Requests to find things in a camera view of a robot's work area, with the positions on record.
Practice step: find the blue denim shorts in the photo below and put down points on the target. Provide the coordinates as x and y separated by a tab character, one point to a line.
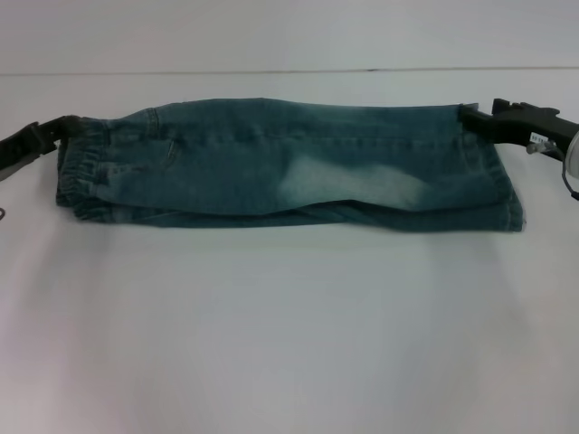
289	176

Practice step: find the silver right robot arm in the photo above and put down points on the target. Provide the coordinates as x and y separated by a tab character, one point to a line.
573	153

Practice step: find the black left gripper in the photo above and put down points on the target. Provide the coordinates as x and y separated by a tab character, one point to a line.
25	147

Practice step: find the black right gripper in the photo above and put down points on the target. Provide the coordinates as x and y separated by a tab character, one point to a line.
534	129

